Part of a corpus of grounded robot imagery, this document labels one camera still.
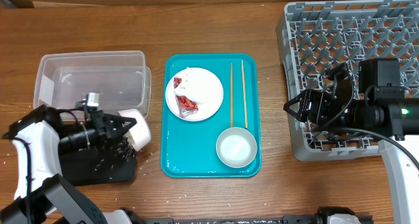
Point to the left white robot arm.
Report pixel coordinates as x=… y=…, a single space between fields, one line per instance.
x=40 y=138

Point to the small pink rice bowl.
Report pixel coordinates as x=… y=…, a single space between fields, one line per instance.
x=139 y=135

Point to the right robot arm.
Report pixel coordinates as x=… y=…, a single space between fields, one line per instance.
x=374 y=106

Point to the grey dishwasher rack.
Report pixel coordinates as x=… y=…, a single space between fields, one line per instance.
x=315 y=36

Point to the crumpled white tissue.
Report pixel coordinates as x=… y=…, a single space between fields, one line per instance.
x=192 y=84

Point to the grey bowl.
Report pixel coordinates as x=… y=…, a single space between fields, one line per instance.
x=236 y=147

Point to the right wooden chopstick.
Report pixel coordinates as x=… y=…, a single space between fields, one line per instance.
x=244 y=94

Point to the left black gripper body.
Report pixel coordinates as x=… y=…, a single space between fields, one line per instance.
x=96 y=131

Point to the black rail at table edge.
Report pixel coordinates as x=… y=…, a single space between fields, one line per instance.
x=324 y=215

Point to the teal plastic tray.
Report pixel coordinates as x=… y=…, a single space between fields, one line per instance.
x=188 y=149

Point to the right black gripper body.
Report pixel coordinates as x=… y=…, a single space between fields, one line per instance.
x=326 y=110

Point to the black tray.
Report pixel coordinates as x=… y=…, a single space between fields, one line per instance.
x=78 y=167

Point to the large pink plate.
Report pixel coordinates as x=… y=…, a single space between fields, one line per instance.
x=205 y=110

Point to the left wooden chopstick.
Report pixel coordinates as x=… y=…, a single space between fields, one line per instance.
x=231 y=96

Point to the wooden chopstick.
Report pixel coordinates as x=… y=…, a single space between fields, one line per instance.
x=244 y=94
x=231 y=96

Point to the red foil snack wrapper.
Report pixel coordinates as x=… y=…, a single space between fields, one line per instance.
x=186 y=105

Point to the clear plastic bin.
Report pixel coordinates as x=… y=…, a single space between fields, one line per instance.
x=121 y=78

